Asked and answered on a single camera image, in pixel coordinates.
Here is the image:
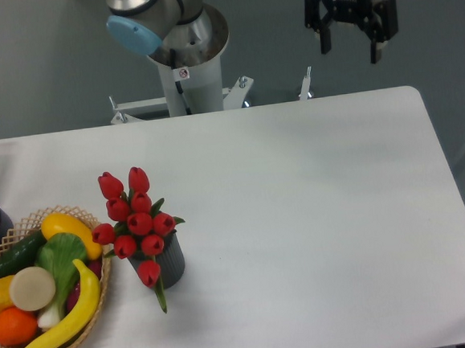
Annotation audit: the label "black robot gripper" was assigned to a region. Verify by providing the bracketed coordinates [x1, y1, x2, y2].
[304, 0, 399, 63]

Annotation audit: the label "red tulip bouquet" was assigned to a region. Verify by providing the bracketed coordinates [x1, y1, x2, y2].
[92, 166, 185, 313]

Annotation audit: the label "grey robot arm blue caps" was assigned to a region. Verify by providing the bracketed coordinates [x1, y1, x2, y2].
[106, 0, 398, 69]

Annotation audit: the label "dark grey ribbed vase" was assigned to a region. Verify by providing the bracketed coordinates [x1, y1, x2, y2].
[127, 233, 185, 290]

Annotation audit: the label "dark red vegetable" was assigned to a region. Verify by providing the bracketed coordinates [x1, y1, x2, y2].
[66, 258, 103, 313]

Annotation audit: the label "green bok choy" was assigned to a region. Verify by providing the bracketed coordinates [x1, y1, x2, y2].
[35, 232, 88, 330]

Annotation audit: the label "yellow banana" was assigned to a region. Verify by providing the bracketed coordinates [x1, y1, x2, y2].
[25, 259, 101, 348]

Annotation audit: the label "woven wicker basket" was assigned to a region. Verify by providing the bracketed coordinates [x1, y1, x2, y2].
[0, 205, 112, 348]

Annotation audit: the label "green cucumber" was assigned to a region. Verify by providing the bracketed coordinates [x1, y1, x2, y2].
[0, 230, 46, 279]

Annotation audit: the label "beige round disc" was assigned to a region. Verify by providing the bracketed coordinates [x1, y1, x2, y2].
[9, 266, 56, 312]

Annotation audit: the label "orange fruit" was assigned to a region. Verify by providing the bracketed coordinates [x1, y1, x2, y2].
[0, 306, 38, 346]

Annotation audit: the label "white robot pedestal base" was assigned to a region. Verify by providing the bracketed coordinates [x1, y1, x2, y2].
[104, 46, 316, 126]

